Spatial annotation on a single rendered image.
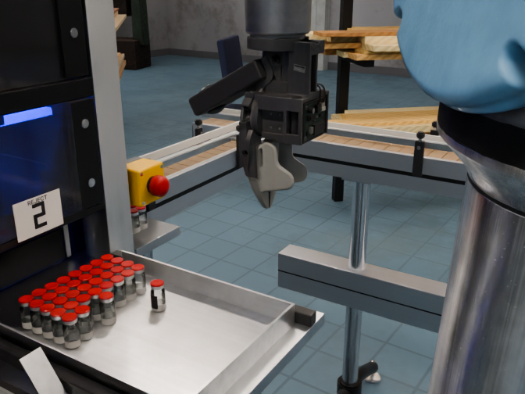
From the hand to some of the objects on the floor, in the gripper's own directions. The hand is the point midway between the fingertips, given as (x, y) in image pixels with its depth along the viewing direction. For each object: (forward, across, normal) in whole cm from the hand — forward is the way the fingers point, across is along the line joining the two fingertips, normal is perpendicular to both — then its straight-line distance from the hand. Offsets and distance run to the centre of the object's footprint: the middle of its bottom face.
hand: (262, 196), depth 75 cm
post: (+110, +10, +39) cm, 117 cm away
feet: (+110, +88, +21) cm, 142 cm away
